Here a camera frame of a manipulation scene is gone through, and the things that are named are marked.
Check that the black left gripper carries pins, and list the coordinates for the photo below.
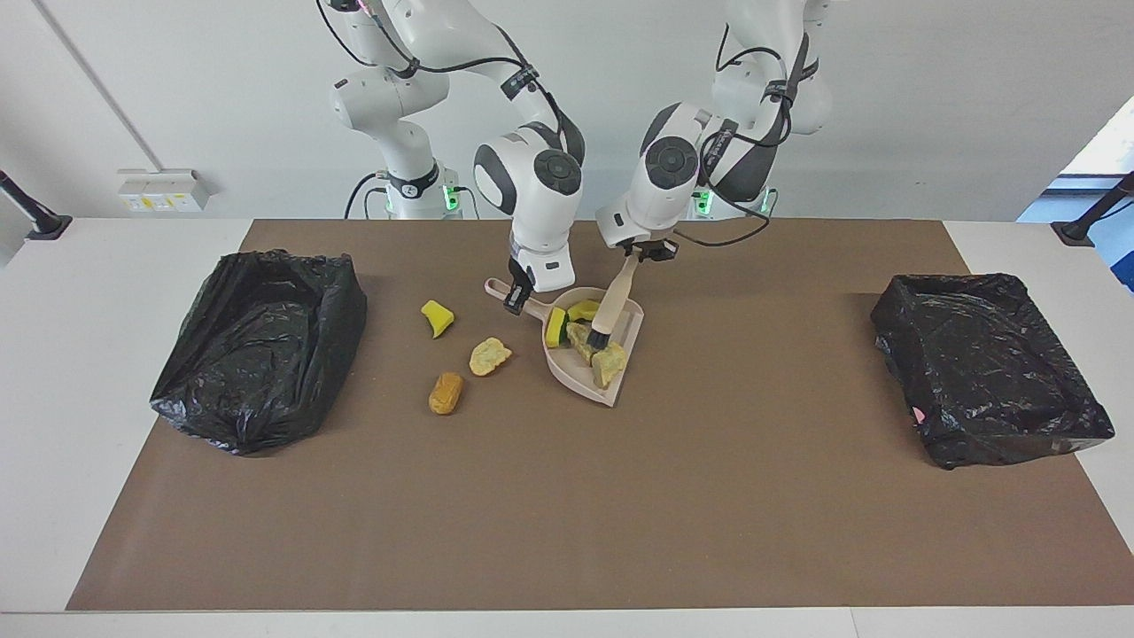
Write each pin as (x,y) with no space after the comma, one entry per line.
(656,249)

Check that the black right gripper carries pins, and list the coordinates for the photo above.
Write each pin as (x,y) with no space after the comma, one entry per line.
(520,275)

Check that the yellow sponge with green side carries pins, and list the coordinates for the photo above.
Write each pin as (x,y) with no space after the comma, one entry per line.
(555,330)

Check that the pale golden toy pastry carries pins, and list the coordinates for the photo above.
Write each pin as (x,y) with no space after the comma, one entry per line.
(488,357)

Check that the beige hand brush black bristles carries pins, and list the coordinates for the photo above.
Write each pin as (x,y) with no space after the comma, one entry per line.
(613,301)

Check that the notched yellow sponge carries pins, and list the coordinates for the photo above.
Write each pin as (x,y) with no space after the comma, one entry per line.
(585,310)

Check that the orange striped toy croissant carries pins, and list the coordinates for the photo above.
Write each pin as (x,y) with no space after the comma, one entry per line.
(580,339)

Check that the small yellow sponge wedge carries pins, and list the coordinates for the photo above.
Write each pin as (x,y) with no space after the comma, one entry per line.
(436,316)

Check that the beige plastic dustpan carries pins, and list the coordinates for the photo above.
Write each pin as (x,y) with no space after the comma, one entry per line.
(567,368)

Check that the brown toy bread roll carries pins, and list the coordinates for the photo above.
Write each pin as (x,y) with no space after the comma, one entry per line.
(446,393)

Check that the pale beige toy bread chunk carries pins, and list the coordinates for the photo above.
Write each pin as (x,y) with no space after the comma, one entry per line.
(611,365)

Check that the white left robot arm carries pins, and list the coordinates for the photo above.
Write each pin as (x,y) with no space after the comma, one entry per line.
(669,168)

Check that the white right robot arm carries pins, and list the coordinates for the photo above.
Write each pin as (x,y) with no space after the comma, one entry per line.
(532,177)

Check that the loosely crumpled black-bagged bin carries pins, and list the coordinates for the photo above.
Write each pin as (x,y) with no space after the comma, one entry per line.
(257,354)

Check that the black-bagged bin with pink spot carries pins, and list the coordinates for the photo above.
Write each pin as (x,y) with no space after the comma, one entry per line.
(983,372)

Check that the brown table mat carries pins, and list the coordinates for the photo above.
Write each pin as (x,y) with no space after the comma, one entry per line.
(567,549)

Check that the black pole stand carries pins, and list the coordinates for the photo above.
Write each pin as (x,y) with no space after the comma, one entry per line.
(49,226)
(1076,235)

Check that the white wall socket box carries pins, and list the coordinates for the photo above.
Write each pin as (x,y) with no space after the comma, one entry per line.
(159,190)

